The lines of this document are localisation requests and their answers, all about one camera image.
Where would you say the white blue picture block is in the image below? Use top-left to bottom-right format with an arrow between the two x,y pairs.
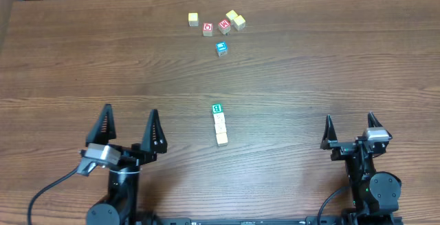
214,123 -> 227,134

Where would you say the plain white wooden block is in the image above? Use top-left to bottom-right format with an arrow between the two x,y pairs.
213,112 -> 226,124

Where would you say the red block letter E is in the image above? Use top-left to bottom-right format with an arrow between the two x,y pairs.
218,19 -> 231,34

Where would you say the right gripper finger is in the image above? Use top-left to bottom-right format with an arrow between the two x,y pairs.
367,111 -> 382,128
320,115 -> 338,150

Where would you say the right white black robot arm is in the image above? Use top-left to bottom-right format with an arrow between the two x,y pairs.
316,112 -> 403,224

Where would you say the red block with circle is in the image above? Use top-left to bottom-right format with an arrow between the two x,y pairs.
202,23 -> 214,36

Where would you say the yellow block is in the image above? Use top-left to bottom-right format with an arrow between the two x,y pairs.
216,132 -> 228,147
233,15 -> 246,31
225,10 -> 238,25
188,12 -> 199,27

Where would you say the green letter block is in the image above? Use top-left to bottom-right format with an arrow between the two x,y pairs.
211,103 -> 223,114

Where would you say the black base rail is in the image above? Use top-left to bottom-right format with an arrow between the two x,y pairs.
134,215 -> 392,225

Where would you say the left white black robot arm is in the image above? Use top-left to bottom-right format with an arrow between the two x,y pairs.
77,104 -> 168,224

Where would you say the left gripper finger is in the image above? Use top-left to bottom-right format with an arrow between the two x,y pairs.
85,104 -> 116,147
141,109 -> 168,153

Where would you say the yellow block behind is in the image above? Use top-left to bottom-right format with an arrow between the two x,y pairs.
225,10 -> 238,25

